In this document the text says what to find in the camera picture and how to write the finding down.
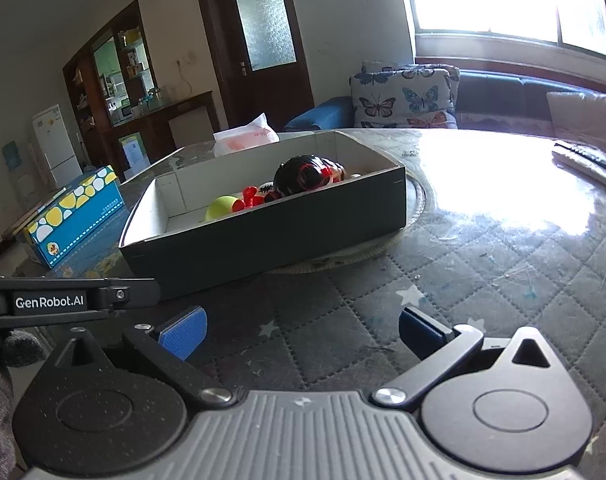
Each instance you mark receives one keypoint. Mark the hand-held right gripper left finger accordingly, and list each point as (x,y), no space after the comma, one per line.
(183,332)

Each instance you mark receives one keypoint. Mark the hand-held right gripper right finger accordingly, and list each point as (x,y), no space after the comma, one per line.
(420,330)

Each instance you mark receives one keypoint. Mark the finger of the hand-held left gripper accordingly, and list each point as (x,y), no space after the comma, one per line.
(138,294)

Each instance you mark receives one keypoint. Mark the green toy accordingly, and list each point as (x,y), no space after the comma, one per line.
(220,207)

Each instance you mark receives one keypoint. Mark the black and white cardboard box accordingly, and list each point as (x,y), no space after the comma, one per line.
(283,230)

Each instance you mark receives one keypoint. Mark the red toy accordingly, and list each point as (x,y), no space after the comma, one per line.
(252,197)

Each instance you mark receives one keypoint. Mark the black-haired doll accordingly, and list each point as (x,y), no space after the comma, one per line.
(303,175)

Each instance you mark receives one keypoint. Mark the person's left hand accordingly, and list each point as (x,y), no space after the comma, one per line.
(23,350)

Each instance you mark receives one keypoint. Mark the grey quilted star table cloth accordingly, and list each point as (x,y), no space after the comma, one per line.
(483,285)

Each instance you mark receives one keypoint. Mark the blue and yellow tissue box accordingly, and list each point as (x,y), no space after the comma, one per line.
(83,220)

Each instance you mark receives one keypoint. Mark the white refrigerator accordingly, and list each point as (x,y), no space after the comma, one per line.
(58,145)

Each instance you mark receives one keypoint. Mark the dark wooden cabinet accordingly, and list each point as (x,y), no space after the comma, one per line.
(103,125)

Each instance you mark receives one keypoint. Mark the white and orange plastic packet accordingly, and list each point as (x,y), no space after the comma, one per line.
(245,137)

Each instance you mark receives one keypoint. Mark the silver remote control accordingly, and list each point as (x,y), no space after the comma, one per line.
(583,170)

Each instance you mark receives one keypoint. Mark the butterfly print pillow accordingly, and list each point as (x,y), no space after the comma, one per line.
(413,66)
(403,100)

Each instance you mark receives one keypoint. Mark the blue sofa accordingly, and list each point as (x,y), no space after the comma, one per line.
(323,112)

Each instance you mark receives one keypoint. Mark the dark remote control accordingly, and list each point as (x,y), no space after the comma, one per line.
(590,156)

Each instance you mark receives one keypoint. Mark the grey pillow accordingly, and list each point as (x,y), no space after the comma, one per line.
(588,112)

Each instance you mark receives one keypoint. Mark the dark wooden door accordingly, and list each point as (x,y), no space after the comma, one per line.
(268,15)

